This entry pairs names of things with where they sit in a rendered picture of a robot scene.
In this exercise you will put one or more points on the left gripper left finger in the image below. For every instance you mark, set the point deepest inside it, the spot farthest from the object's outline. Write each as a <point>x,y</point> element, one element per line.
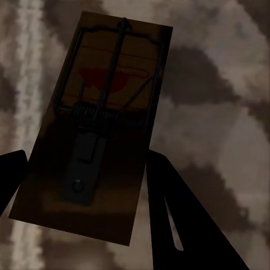
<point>12,169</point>

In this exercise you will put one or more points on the mousetrap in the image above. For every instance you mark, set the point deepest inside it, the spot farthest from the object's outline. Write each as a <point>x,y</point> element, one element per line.
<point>86,169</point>

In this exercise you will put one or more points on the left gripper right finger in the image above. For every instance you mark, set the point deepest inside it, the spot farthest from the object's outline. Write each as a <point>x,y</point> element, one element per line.
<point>205,245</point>

